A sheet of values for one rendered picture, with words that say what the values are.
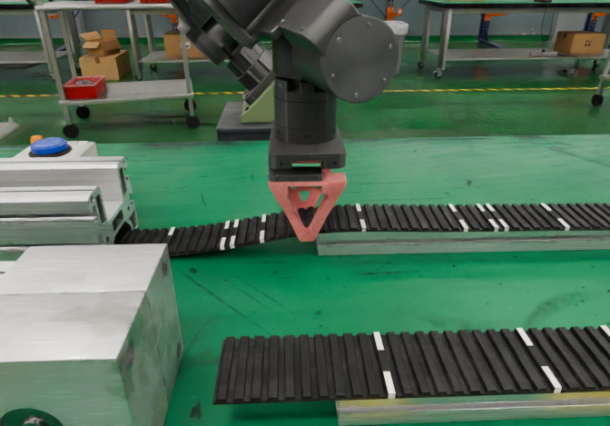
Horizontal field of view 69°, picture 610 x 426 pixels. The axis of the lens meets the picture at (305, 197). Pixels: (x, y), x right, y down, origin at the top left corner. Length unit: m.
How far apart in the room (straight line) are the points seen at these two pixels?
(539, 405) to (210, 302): 0.26
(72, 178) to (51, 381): 0.28
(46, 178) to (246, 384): 0.31
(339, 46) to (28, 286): 0.24
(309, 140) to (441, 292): 0.18
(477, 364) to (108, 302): 0.22
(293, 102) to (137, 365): 0.23
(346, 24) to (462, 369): 0.23
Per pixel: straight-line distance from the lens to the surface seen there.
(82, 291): 0.29
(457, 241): 0.48
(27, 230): 0.46
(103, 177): 0.49
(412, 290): 0.42
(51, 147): 0.61
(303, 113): 0.38
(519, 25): 8.97
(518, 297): 0.44
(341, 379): 0.29
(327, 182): 0.38
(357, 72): 0.31
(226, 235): 0.46
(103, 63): 5.47
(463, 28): 8.56
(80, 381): 0.25
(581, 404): 0.36
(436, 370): 0.31
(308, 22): 0.31
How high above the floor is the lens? 1.03
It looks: 27 degrees down
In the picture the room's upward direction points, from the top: straight up
